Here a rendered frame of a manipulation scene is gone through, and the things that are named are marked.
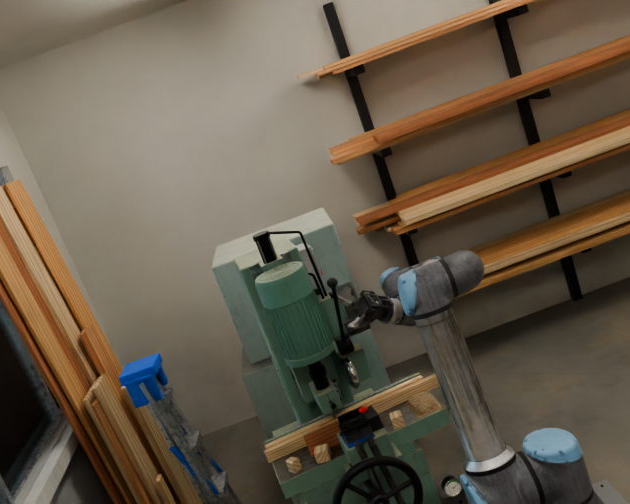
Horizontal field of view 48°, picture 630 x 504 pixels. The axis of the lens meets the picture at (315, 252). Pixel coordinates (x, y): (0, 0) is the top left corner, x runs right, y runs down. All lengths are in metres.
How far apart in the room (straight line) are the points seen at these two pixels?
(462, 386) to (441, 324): 0.18
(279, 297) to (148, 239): 2.53
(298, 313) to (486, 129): 2.81
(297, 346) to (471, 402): 0.60
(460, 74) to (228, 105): 1.49
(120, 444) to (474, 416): 2.07
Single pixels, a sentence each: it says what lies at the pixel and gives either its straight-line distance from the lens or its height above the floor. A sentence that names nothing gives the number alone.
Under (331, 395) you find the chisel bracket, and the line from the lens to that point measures 2.41.
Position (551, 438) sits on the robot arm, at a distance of 2.16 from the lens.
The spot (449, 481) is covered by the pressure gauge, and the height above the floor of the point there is 0.69.
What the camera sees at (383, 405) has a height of 0.92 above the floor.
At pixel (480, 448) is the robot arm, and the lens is 2.06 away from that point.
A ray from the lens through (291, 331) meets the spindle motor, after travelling 2.28.
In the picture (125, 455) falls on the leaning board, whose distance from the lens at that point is 3.66.
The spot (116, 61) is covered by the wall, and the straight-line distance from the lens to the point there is 4.62.
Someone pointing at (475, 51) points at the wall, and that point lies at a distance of 4.77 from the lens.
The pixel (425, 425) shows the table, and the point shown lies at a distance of 2.43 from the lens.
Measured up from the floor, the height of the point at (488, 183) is 1.09.
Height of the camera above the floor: 2.08
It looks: 14 degrees down
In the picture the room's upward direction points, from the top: 20 degrees counter-clockwise
